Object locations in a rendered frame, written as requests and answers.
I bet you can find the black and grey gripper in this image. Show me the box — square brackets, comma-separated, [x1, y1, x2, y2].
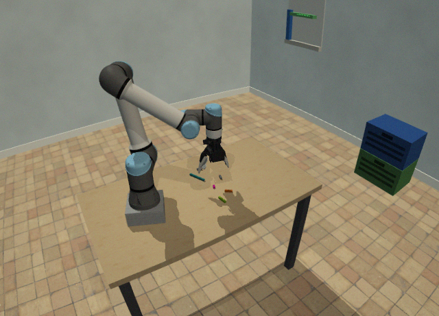
[198, 136, 229, 173]

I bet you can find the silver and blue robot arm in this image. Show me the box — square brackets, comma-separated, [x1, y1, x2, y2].
[99, 61, 223, 210]

